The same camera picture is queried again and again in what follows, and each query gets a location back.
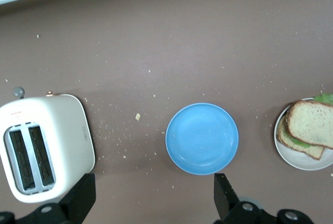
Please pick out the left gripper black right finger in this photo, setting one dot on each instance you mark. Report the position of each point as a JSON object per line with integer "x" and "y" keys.
{"x": 229, "y": 208}

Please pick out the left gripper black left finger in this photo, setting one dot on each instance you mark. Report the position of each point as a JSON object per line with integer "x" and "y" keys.
{"x": 78, "y": 200}

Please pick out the light bread slice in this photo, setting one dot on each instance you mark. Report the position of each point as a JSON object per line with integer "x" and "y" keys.
{"x": 312, "y": 151}

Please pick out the dark crust bread slice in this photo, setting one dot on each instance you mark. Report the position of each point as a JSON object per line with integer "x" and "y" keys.
{"x": 312, "y": 122}

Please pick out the green lettuce leaf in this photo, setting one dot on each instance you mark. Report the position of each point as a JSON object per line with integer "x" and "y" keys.
{"x": 325, "y": 98}

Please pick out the blue plate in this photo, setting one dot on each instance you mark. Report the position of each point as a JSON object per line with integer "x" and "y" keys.
{"x": 202, "y": 138}

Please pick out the beige plate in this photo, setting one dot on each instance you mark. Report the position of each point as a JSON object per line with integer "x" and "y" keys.
{"x": 299, "y": 160}

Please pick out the white toaster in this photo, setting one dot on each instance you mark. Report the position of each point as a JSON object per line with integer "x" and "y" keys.
{"x": 65, "y": 130}

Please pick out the large bread crumb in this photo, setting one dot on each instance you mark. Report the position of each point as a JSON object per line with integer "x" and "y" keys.
{"x": 138, "y": 117}

